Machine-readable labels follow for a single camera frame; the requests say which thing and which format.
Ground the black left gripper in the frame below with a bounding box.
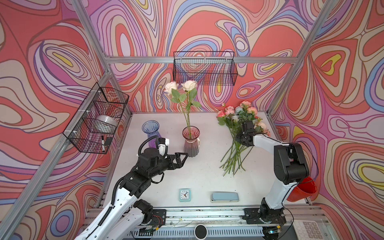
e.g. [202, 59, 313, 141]
[146, 153, 188, 181]

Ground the pink grey glass vase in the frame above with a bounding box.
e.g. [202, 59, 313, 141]
[182, 126, 200, 158]

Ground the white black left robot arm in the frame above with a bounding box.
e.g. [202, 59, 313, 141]
[76, 136, 189, 240]

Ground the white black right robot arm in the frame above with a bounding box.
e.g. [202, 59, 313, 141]
[235, 121, 310, 224]

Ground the purple glass vase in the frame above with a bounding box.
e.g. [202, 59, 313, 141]
[142, 120, 161, 148]

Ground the artificial flower bunch on table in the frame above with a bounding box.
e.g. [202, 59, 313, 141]
[217, 101, 271, 176]

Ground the small teal alarm clock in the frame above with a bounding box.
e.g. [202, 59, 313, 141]
[179, 189, 191, 202]

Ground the black marker in basket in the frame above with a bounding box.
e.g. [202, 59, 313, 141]
[101, 135, 106, 153]

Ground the red plastic cup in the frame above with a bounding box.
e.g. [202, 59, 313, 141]
[287, 177, 317, 202]

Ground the white calculator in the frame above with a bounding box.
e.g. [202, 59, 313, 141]
[293, 220, 324, 240]

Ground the black wire basket back wall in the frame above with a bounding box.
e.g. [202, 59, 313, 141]
[173, 50, 238, 86]

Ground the black wire basket wall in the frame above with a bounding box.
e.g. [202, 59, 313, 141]
[173, 50, 238, 86]
[63, 83, 129, 154]

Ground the black wire basket left wall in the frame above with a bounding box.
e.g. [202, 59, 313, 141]
[63, 83, 129, 154]

